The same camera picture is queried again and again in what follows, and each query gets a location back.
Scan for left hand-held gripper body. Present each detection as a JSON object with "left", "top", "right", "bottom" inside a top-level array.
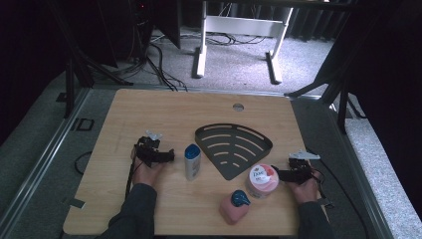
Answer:
[{"left": 133, "top": 129, "right": 163, "bottom": 168}]

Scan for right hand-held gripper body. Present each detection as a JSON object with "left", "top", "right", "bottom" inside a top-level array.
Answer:
[{"left": 288, "top": 149, "right": 321, "bottom": 185}]

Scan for pink cream jar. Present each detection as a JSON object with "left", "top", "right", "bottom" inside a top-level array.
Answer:
[{"left": 245, "top": 163, "right": 281, "bottom": 199}]

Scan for white bottle with blue cap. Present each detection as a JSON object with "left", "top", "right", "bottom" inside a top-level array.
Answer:
[{"left": 183, "top": 142, "right": 202, "bottom": 182}]

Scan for black slotted corner rack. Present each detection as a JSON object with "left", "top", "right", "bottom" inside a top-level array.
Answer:
[{"left": 194, "top": 122, "right": 274, "bottom": 181}]

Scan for pink bottle with blue cap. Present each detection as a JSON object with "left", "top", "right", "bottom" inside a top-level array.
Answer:
[{"left": 218, "top": 189, "right": 252, "bottom": 226}]

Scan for person's right hand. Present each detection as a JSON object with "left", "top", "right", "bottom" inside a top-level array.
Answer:
[{"left": 285, "top": 168, "right": 322, "bottom": 205}]

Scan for person's left hand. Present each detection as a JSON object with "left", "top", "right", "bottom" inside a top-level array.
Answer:
[{"left": 130, "top": 147, "right": 167, "bottom": 188}]

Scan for black metal stand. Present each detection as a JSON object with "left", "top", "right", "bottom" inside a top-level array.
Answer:
[
  {"left": 46, "top": 0, "right": 134, "bottom": 120},
  {"left": 284, "top": 0, "right": 367, "bottom": 134}
]

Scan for grey tape piece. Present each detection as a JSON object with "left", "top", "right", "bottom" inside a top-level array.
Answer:
[{"left": 61, "top": 196, "right": 86, "bottom": 210}]

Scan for dark computer tower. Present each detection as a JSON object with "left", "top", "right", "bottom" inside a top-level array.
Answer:
[{"left": 99, "top": 0, "right": 154, "bottom": 69}]

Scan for dark curtain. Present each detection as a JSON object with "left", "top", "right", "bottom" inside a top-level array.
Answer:
[{"left": 287, "top": 5, "right": 344, "bottom": 44}]

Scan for right hand-held gripper cable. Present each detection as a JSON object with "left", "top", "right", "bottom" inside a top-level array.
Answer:
[{"left": 306, "top": 147, "right": 370, "bottom": 239}]

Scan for aluminium floor rail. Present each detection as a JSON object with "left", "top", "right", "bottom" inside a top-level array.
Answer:
[
  {"left": 0, "top": 87, "right": 92, "bottom": 231},
  {"left": 326, "top": 99, "right": 396, "bottom": 239}
]

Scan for black looped cable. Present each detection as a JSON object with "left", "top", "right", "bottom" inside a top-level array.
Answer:
[{"left": 74, "top": 150, "right": 94, "bottom": 176}]

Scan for black floor cable bundle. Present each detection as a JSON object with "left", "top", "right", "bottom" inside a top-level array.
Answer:
[{"left": 145, "top": 33, "right": 189, "bottom": 93}]

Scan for cables under white desk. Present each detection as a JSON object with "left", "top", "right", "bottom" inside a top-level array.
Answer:
[{"left": 205, "top": 31, "right": 267, "bottom": 47}]

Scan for white desk frame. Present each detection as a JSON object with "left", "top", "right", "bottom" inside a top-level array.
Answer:
[{"left": 192, "top": 0, "right": 295, "bottom": 86}]

